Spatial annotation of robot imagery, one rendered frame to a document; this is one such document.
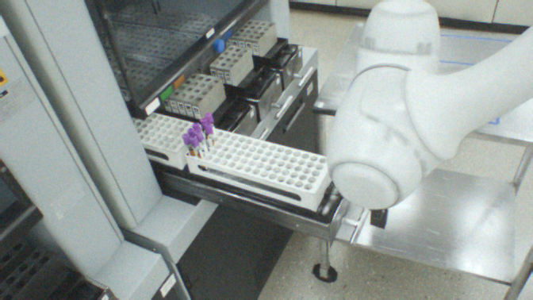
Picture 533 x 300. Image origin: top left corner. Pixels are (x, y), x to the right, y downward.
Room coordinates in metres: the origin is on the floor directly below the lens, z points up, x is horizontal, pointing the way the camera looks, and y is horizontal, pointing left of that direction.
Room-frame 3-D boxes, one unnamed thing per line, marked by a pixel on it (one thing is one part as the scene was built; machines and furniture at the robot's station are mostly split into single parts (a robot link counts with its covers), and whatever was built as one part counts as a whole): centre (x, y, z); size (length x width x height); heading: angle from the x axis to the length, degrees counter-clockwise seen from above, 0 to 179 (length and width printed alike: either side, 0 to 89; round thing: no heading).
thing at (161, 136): (0.81, 0.29, 0.83); 0.30 x 0.10 x 0.06; 57
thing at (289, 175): (0.64, 0.02, 0.83); 0.30 x 0.10 x 0.06; 57
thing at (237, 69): (1.01, 0.04, 0.85); 0.12 x 0.02 x 0.06; 147
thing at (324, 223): (0.72, 0.14, 0.78); 0.73 x 0.14 x 0.09; 57
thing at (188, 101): (0.90, 0.14, 0.85); 0.12 x 0.02 x 0.06; 147
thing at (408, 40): (0.49, -0.19, 1.14); 0.13 x 0.11 x 0.16; 154
